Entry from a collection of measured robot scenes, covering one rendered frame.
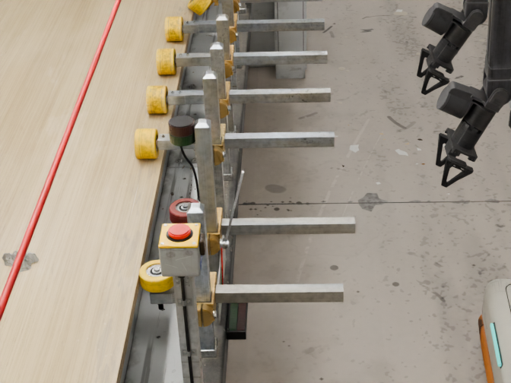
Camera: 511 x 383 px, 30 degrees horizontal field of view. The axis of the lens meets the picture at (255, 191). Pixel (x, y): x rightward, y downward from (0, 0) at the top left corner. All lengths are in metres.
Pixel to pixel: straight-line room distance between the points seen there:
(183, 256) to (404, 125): 2.94
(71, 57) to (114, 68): 0.18
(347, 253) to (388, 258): 0.16
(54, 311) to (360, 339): 1.47
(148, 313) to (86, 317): 0.44
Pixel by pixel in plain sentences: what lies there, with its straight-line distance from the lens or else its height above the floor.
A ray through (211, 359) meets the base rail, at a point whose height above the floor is 0.70.
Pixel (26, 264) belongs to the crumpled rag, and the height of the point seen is 0.91.
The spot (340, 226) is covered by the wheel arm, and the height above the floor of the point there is 0.85.
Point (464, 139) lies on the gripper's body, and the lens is 2.24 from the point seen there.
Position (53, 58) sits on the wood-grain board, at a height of 0.90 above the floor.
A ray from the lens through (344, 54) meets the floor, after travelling 5.21.
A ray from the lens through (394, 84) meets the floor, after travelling 4.89.
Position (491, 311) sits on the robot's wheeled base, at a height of 0.25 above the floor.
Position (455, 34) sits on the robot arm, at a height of 1.16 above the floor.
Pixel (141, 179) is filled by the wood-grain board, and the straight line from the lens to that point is 2.47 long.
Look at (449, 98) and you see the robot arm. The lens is 2.19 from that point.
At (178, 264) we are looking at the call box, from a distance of 1.70.
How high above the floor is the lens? 2.21
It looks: 33 degrees down
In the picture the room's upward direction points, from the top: 2 degrees counter-clockwise
